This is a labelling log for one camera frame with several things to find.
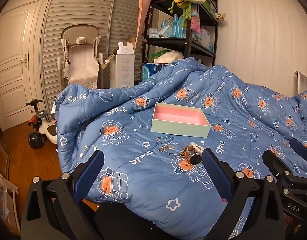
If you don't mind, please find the children's ride-on toy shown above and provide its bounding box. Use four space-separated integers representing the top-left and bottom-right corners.
26 99 59 150

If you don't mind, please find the white plastic basket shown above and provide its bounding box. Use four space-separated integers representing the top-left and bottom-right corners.
198 28 212 48

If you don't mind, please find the brown cardboard box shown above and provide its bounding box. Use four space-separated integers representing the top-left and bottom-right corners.
101 52 119 88

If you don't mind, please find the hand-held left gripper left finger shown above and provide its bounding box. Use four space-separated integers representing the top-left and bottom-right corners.
21 149 105 240

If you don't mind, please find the white louvered closet door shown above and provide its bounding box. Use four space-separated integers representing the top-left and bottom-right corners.
40 0 154 98

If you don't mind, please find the white pearl bracelet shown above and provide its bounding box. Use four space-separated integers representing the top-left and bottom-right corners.
190 142 205 153

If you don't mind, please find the brown strap wristwatch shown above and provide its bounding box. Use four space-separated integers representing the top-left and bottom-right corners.
178 146 202 166

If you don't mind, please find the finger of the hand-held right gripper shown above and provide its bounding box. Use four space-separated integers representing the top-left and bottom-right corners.
262 150 307 188
289 137 307 161

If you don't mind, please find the pink flat board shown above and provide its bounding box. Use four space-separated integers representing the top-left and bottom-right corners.
136 0 157 63

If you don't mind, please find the row of blue bottles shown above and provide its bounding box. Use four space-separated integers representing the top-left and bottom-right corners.
171 14 189 38

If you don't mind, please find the blue space bear blanket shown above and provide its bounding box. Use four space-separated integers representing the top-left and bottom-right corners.
54 57 307 240

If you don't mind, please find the white baby high chair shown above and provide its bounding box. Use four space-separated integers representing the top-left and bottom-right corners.
56 24 104 89

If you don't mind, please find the green frog plush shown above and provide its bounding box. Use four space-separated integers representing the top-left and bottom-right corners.
168 0 201 28

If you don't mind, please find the tall white carton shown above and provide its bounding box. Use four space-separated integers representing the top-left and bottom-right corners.
110 42 135 88

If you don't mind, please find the blue tissue pack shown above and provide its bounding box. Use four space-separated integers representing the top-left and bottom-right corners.
141 62 169 83

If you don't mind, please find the pale green box pink lining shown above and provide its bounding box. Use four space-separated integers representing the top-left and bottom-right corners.
151 102 211 138

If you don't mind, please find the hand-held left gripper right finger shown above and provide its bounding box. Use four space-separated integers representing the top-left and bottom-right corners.
201 148 286 240

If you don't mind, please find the white panelled door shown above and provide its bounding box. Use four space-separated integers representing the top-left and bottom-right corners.
0 1 45 130

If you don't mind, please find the black metal shelf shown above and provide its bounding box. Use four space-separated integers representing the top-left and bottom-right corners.
142 0 219 67

